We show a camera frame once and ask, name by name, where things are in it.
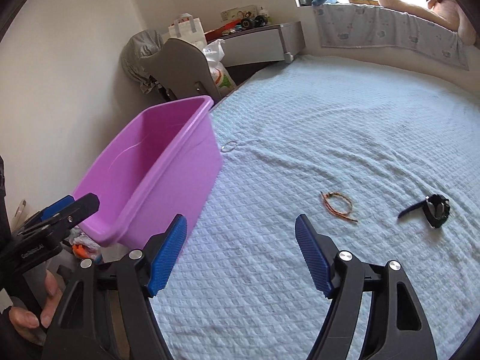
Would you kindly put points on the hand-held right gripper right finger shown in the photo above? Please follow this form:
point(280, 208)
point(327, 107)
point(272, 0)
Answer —
point(313, 258)

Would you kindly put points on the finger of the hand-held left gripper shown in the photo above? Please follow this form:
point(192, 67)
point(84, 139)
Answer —
point(80, 208)
point(56, 204)

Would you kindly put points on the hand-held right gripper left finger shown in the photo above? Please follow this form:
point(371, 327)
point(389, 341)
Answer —
point(168, 258)

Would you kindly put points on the purple plastic bin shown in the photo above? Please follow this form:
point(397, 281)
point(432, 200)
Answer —
point(150, 165)

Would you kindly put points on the black wrist watch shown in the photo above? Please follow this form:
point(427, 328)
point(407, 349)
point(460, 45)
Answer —
point(435, 213)

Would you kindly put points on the person's left hand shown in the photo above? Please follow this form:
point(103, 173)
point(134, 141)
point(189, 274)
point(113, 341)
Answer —
point(52, 300)

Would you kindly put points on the floor clutter pile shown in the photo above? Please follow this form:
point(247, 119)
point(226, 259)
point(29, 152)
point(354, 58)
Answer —
point(84, 249)

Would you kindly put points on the white quilted blanket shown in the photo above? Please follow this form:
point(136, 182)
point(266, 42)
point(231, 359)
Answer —
point(300, 138)

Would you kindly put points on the grey cloth bundle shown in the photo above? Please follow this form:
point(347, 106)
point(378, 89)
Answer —
point(137, 52)

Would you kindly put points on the grey chair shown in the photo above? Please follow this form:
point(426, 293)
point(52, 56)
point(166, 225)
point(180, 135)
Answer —
point(180, 63)

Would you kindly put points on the printed white plastic bag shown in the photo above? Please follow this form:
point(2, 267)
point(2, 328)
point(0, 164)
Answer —
point(217, 71)

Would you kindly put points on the white paper bag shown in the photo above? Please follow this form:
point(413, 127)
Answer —
point(187, 32)

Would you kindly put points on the grey desk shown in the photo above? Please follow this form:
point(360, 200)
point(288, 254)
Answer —
point(255, 47)

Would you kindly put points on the grey printed window cloth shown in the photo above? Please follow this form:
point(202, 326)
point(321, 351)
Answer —
point(375, 30)

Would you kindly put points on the black toy car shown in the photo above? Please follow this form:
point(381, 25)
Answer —
point(251, 21)

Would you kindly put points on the beige plush bear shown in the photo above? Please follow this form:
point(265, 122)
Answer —
point(450, 11)

